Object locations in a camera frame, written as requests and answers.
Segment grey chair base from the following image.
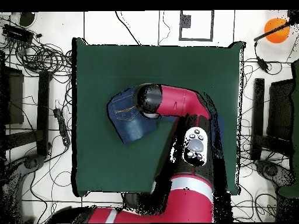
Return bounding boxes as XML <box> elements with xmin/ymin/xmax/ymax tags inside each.
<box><xmin>255</xmin><ymin>159</ymin><xmax>295</xmax><ymax>187</ymax></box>
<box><xmin>4</xmin><ymin>153</ymin><xmax>46</xmax><ymax>185</ymax></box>

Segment orange round object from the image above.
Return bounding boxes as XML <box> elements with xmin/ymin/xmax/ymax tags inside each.
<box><xmin>263</xmin><ymin>17</ymin><xmax>291</xmax><ymax>44</ymax></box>

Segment blue denim jeans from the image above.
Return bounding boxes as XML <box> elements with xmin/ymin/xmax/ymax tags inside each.
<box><xmin>106</xmin><ymin>85</ymin><xmax>225</xmax><ymax>145</ymax></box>

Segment dark round object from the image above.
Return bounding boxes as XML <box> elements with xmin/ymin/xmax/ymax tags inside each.
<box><xmin>19</xmin><ymin>12</ymin><xmax>38</xmax><ymax>27</ymax></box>

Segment black device box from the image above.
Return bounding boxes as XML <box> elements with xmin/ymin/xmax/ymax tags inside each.
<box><xmin>2</xmin><ymin>23</ymin><xmax>34</xmax><ymax>45</ymax></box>

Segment dark green table cloth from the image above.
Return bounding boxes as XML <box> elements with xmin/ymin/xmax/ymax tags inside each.
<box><xmin>72</xmin><ymin>37</ymin><xmax>246</xmax><ymax>197</ymax></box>

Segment black stand foot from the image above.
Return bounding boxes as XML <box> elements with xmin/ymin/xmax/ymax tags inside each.
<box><xmin>251</xmin><ymin>78</ymin><xmax>265</xmax><ymax>161</ymax></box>
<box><xmin>36</xmin><ymin>70</ymin><xmax>53</xmax><ymax>156</ymax></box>

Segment black power strip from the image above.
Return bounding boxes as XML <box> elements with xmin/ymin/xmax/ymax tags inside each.
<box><xmin>53</xmin><ymin>107</ymin><xmax>71</xmax><ymax>147</ymax></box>

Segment dark box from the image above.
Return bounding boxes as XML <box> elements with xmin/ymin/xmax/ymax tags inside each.
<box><xmin>267</xmin><ymin>78</ymin><xmax>295</xmax><ymax>141</ymax></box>
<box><xmin>0</xmin><ymin>66</ymin><xmax>25</xmax><ymax>125</ymax></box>

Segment dark green hanging cloth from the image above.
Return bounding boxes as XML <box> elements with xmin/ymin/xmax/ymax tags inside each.
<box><xmin>277</xmin><ymin>59</ymin><xmax>299</xmax><ymax>198</ymax></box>

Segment black rod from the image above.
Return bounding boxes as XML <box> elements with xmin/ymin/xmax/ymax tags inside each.
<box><xmin>253</xmin><ymin>19</ymin><xmax>293</xmax><ymax>42</ymax></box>

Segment black power adapter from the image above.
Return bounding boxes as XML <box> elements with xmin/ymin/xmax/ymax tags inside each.
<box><xmin>256</xmin><ymin>56</ymin><xmax>270</xmax><ymax>72</ymax></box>

